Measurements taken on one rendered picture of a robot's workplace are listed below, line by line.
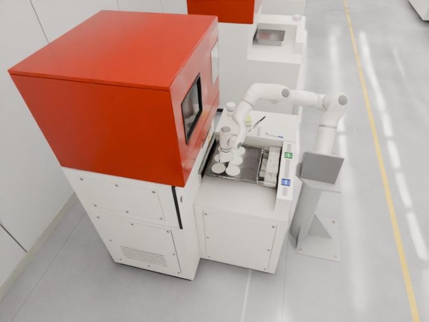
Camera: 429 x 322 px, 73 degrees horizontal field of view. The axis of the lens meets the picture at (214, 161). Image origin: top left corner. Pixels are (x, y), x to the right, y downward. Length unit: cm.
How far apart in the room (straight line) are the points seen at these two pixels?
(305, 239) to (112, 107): 209
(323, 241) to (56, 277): 234
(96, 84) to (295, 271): 211
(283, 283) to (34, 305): 199
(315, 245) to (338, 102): 134
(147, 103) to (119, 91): 12
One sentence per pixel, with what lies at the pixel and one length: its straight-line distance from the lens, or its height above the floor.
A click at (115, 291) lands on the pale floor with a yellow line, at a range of 271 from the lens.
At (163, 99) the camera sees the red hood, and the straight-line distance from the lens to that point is 119.
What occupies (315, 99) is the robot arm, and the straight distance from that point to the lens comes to 208.
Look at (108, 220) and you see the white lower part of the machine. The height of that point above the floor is 74.
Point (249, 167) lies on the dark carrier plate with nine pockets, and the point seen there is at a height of 90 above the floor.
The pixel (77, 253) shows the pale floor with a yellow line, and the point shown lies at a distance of 300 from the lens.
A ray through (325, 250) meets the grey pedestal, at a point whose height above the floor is 1.
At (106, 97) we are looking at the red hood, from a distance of 132.
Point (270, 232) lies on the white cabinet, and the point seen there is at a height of 67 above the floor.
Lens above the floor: 238
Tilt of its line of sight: 44 degrees down
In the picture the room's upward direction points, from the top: 2 degrees counter-clockwise
